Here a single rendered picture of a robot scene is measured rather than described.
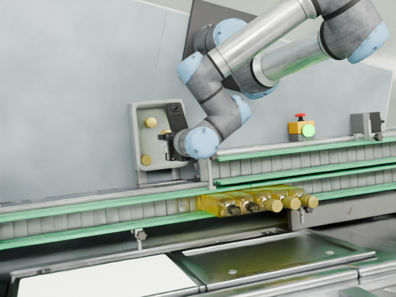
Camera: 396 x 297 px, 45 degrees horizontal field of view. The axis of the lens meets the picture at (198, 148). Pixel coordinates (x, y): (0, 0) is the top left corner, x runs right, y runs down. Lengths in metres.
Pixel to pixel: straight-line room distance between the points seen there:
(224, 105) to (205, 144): 0.11
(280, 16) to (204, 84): 0.24
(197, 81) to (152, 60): 0.52
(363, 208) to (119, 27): 1.08
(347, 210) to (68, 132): 1.02
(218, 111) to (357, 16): 0.39
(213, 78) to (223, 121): 0.11
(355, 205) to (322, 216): 0.14
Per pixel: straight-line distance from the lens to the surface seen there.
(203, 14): 1.70
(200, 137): 1.12
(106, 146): 1.60
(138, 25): 1.66
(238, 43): 1.16
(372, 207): 1.88
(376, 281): 1.21
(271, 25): 1.17
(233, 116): 1.17
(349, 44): 1.23
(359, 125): 1.91
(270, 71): 1.44
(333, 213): 1.78
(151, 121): 1.56
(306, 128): 1.74
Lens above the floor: 2.34
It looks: 72 degrees down
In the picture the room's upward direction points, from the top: 94 degrees clockwise
